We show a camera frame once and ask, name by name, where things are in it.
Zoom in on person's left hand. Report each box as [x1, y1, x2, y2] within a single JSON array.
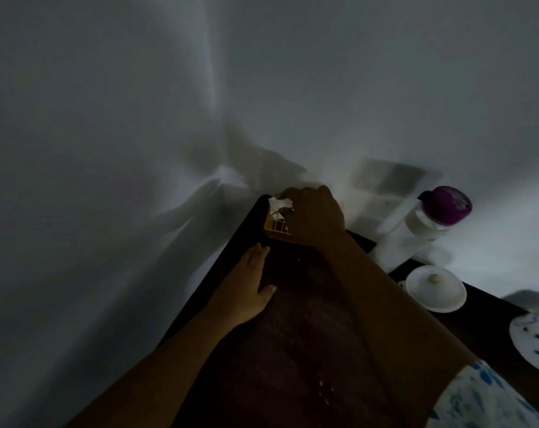
[[206, 243, 278, 328]]

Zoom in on person's right hand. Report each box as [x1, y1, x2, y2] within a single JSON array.
[[277, 185, 347, 248]]

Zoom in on person's right forearm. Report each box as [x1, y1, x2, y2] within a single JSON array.
[[314, 234, 477, 428]]

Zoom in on person's left forearm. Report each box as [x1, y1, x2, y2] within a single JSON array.
[[66, 307, 229, 428]]

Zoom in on dark red table mat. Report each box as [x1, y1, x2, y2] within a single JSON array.
[[174, 243, 408, 428]]

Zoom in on white bottle with purple lid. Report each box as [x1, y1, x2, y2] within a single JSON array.
[[368, 185, 473, 275]]

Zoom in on white lid with knob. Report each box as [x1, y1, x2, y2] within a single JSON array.
[[404, 265, 468, 314]]

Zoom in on white blue patterned sleeve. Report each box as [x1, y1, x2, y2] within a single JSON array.
[[427, 360, 539, 428]]

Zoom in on white plate with blue pattern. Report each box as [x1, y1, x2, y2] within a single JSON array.
[[509, 306, 539, 375]]

